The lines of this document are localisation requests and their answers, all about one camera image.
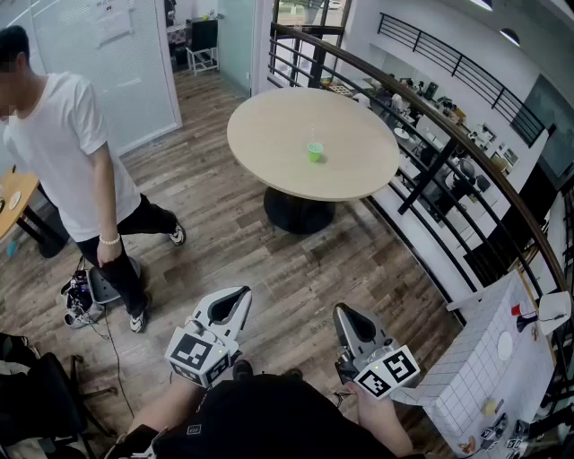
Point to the curved railing with wooden rail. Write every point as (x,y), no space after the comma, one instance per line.
(448,130)

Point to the round ceiling lamp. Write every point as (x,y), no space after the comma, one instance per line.
(510,37)

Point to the white round plate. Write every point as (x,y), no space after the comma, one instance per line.
(505,345)

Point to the small white plate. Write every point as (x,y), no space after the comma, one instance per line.
(15,199)

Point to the person's black shirt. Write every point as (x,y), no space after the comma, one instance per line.
(278,421)

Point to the white tiled table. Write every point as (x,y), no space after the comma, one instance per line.
(471,367)

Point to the person's right forearm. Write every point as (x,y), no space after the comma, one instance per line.
(381,417)

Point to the person's black shoe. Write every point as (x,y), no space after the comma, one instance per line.
(241,369)
(293,372)

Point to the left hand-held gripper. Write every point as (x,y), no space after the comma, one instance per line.
(197,354)

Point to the wooden desk with black legs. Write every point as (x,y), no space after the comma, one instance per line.
(18,215)

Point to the yellow block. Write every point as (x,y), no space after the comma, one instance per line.
(490,407)

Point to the round beige table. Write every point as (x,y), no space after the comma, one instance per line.
(287,134)

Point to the black office chair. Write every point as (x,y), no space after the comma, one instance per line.
(40,394)

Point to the black metal balcony railing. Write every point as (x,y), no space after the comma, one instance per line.
(462,60)

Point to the white paper notice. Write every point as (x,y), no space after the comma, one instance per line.
(112,20)

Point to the white rack with black box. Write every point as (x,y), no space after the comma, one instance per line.
(202,40)

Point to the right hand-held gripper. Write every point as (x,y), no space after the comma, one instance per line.
(385,369)

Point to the dark blue cup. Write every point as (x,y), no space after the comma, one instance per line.
(525,323)

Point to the white chair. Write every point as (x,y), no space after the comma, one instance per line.
(555,309)

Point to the clear straw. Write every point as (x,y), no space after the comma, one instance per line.
(313,134)

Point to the green cup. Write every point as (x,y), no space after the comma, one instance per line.
(315,153)

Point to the person's left forearm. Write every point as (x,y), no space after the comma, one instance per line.
(175,403)

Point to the small blue object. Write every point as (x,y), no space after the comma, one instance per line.
(12,249)

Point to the person's right black shoe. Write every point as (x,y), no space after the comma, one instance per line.
(293,372)

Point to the person's left black shoe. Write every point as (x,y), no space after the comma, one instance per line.
(241,369)

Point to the red cup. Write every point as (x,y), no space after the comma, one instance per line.
(519,309)

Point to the spare hand-held gripper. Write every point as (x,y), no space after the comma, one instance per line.
(493,432)
(519,437)

